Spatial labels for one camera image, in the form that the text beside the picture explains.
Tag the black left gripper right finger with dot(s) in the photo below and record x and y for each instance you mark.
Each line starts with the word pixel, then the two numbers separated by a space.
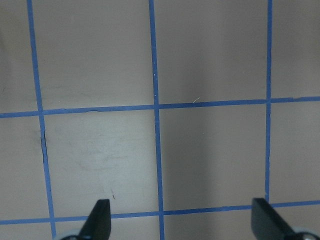
pixel 266 223

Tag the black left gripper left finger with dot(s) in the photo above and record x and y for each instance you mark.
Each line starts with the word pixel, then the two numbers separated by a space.
pixel 98 223

